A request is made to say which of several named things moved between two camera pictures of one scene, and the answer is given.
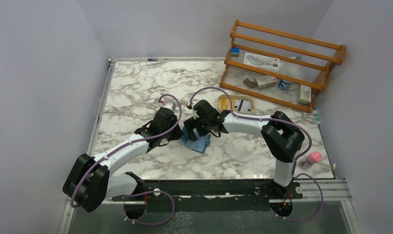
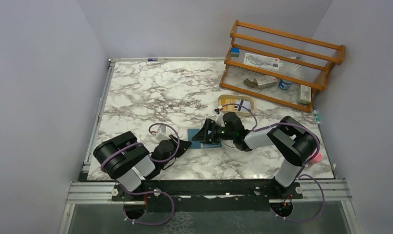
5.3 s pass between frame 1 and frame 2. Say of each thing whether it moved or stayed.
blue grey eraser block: stayed
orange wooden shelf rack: stayed
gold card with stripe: stayed
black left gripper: moved
